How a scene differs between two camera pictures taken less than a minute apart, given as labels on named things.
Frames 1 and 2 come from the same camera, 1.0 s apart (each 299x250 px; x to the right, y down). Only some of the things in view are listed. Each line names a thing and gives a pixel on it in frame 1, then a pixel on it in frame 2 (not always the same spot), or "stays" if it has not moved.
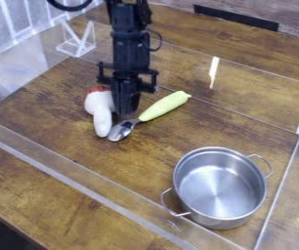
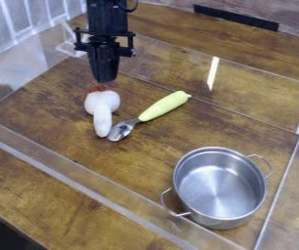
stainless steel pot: (217, 187) stays
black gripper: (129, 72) -> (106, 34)
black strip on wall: (236, 17) stays
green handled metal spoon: (121, 128) stays
